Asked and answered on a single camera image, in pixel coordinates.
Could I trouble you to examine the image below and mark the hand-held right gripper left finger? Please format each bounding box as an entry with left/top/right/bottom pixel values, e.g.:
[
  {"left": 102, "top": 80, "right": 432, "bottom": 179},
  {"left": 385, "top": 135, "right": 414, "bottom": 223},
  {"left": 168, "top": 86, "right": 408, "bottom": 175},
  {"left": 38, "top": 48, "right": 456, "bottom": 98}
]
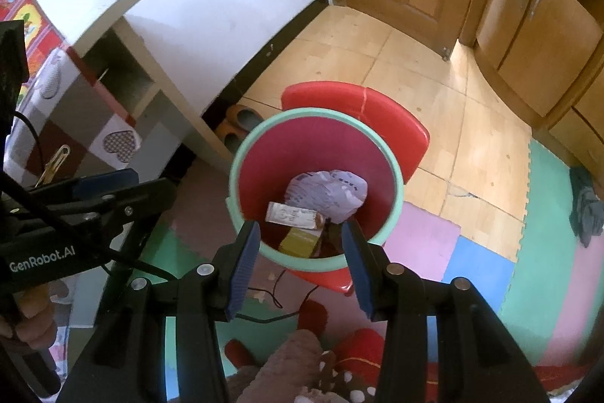
[{"left": 57, "top": 220, "right": 262, "bottom": 403}]

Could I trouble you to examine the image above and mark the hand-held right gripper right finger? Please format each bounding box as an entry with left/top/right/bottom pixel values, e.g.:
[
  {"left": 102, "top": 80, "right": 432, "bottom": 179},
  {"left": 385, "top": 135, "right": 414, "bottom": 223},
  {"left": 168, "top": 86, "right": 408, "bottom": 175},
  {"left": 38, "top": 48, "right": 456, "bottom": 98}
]
[{"left": 341, "top": 218, "right": 550, "bottom": 403}]

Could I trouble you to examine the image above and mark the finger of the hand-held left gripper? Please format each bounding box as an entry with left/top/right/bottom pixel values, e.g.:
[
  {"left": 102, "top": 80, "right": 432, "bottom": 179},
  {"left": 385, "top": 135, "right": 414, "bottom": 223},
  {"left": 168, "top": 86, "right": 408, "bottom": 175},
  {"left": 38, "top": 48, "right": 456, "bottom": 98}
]
[
  {"left": 26, "top": 168, "right": 141, "bottom": 205},
  {"left": 55, "top": 178, "right": 179, "bottom": 252}
]

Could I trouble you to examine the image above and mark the yellow small box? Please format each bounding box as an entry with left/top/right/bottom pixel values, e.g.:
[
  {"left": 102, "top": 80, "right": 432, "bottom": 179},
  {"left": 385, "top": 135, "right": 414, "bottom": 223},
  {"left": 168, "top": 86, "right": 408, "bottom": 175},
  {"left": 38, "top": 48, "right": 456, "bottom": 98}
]
[{"left": 278, "top": 227, "right": 324, "bottom": 259}]

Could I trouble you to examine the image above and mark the white plastic bag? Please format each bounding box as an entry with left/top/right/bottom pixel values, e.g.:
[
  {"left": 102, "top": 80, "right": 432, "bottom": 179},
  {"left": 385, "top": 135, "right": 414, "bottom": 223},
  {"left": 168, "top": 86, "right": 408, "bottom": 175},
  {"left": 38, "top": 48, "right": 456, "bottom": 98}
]
[{"left": 285, "top": 169, "right": 369, "bottom": 224}]

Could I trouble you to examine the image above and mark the red bucket with green rim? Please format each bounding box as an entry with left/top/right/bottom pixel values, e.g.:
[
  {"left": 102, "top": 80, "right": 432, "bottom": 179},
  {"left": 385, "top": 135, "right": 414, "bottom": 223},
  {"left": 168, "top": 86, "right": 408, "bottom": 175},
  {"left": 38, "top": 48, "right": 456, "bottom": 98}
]
[{"left": 225, "top": 107, "right": 405, "bottom": 274}]

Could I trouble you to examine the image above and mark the person's left hand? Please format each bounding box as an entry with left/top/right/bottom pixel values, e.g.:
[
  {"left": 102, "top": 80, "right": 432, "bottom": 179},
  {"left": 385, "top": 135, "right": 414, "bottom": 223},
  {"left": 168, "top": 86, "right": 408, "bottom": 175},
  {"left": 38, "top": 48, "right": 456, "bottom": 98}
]
[{"left": 0, "top": 292, "right": 60, "bottom": 354}]

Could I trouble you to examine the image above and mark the metal spring clip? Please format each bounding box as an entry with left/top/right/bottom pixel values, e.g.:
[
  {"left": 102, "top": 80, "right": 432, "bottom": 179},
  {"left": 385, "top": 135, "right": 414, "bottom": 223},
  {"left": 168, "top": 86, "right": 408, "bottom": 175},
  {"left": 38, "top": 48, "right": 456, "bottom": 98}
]
[{"left": 33, "top": 145, "right": 71, "bottom": 189}]

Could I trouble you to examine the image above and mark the checkered heart blanket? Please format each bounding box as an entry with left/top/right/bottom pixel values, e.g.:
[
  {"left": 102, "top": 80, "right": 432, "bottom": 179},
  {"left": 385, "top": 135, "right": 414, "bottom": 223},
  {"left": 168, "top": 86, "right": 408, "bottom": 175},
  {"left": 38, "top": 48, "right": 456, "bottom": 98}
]
[{"left": 5, "top": 46, "right": 142, "bottom": 196}]

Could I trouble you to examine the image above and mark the red plush slipper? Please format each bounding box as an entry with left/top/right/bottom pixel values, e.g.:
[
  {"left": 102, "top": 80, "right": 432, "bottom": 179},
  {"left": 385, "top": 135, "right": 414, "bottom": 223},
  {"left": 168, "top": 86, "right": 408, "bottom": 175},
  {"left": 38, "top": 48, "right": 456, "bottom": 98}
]
[{"left": 297, "top": 299, "right": 388, "bottom": 389}]

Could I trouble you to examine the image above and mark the brown slipper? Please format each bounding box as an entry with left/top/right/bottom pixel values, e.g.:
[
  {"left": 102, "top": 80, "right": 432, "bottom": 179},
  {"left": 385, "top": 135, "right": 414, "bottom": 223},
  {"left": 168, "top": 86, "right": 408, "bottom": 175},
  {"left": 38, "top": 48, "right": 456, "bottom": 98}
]
[
  {"left": 225, "top": 103, "right": 265, "bottom": 130},
  {"left": 214, "top": 122, "right": 246, "bottom": 156}
]

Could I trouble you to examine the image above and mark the brown fuzzy pants leg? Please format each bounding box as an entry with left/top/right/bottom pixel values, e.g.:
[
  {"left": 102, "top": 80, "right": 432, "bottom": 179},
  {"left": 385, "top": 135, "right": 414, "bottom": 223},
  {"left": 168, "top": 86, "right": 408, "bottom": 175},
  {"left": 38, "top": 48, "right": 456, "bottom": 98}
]
[{"left": 226, "top": 327, "right": 341, "bottom": 403}]

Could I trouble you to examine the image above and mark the beige side table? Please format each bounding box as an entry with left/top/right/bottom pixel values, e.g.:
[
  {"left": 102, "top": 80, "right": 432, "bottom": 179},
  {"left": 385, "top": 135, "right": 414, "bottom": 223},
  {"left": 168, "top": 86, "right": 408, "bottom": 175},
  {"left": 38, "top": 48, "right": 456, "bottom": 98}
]
[{"left": 66, "top": 0, "right": 246, "bottom": 177}]

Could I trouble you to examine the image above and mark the colourful foam floor mat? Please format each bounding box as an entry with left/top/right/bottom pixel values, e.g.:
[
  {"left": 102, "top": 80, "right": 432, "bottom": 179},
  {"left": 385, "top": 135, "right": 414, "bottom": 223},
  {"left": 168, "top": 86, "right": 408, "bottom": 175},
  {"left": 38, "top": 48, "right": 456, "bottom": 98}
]
[{"left": 61, "top": 139, "right": 604, "bottom": 403}]

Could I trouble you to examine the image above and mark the red plastic stool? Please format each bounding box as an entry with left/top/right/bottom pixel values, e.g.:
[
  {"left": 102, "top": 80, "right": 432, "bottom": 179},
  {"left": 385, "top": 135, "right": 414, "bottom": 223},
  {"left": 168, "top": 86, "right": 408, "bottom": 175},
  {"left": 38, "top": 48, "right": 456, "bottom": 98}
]
[{"left": 280, "top": 82, "right": 431, "bottom": 295}]

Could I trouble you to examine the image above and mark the grey cloth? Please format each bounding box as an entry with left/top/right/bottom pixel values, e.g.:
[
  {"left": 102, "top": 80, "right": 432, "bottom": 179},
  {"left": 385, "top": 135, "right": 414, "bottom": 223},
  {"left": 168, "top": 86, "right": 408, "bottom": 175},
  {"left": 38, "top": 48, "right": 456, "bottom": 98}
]
[{"left": 569, "top": 167, "right": 604, "bottom": 249}]

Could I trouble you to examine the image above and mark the wooden cabinet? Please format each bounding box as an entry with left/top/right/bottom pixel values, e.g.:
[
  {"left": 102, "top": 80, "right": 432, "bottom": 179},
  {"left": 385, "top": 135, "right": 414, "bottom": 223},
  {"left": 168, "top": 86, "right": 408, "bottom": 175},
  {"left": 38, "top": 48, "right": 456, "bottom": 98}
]
[{"left": 474, "top": 0, "right": 604, "bottom": 168}]

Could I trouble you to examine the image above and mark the thin black floor cable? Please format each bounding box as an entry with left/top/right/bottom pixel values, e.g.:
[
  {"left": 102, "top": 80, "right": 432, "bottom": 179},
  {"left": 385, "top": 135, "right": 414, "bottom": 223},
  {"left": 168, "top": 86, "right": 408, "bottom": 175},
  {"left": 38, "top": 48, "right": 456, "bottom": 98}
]
[{"left": 234, "top": 268, "right": 326, "bottom": 324}]

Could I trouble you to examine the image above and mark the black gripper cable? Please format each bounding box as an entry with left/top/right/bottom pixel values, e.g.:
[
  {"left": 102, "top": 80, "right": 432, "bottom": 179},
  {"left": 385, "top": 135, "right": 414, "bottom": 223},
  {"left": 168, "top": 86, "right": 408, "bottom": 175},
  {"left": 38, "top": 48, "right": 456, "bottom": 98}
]
[{"left": 0, "top": 113, "right": 177, "bottom": 283}]

